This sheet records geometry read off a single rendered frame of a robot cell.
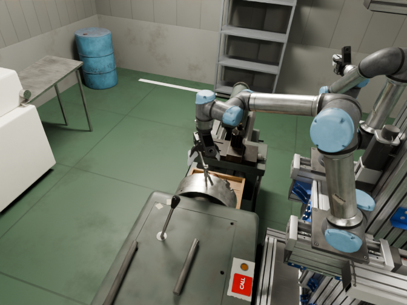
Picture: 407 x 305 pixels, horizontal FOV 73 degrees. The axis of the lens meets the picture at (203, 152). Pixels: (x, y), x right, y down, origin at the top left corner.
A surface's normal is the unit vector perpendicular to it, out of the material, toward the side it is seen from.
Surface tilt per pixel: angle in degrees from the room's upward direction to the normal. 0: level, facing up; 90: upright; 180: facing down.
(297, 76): 90
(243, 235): 0
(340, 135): 84
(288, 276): 0
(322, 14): 90
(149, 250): 0
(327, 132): 83
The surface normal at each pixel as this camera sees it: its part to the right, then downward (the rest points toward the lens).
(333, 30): -0.29, 0.59
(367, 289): 0.06, -0.78
